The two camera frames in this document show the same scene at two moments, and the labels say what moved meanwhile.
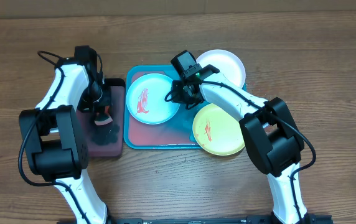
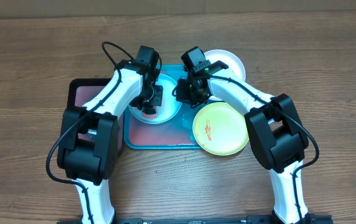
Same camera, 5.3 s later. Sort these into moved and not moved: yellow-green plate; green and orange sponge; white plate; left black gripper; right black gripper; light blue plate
Moved: green and orange sponge; left black gripper
Not moved: light blue plate; right black gripper; white plate; yellow-green plate
